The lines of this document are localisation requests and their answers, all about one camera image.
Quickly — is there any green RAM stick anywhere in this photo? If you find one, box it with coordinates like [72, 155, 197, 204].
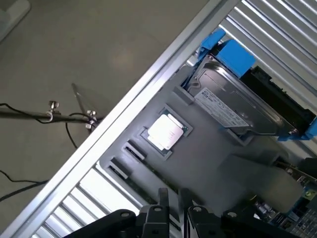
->
[110, 165, 159, 206]

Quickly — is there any grey parts rack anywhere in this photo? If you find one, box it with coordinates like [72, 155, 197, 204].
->
[99, 64, 304, 214]

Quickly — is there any silver CPU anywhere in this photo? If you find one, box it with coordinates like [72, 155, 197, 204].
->
[147, 114, 185, 151]

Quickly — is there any green graphics card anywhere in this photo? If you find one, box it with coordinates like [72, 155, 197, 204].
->
[247, 158, 317, 238]

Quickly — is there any silver hard disk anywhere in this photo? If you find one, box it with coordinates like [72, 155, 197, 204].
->
[187, 56, 285, 137]

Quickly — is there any black tripod stand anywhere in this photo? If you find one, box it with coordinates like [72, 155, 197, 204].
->
[0, 83, 105, 134]

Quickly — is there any blue disk carrier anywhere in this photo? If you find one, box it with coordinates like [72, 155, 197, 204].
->
[198, 27, 317, 142]

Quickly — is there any aluminium table frame rail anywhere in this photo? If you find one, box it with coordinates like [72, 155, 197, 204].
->
[9, 0, 242, 238]

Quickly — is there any thin black cable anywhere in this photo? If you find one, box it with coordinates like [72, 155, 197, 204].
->
[0, 170, 49, 202]
[0, 103, 91, 149]

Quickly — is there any pale grey base plate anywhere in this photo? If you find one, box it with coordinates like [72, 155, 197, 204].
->
[0, 0, 32, 43]

